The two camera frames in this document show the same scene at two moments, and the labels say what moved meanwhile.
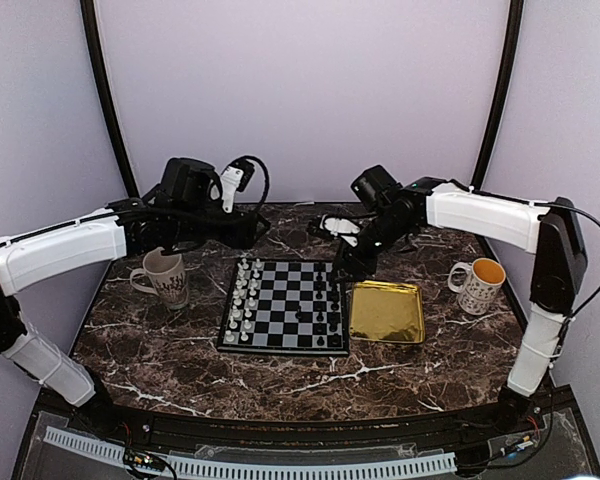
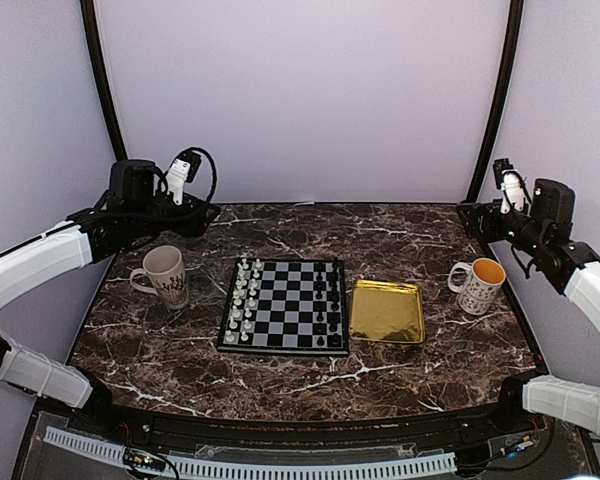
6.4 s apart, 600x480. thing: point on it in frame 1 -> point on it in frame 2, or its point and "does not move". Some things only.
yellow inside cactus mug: x=478 y=283 does not move
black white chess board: x=284 y=306 does not move
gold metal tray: x=386 y=312 does not move
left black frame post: x=88 y=11 does not move
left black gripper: x=243 y=236 -> x=192 y=224
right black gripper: x=354 y=260 -> x=478 y=210
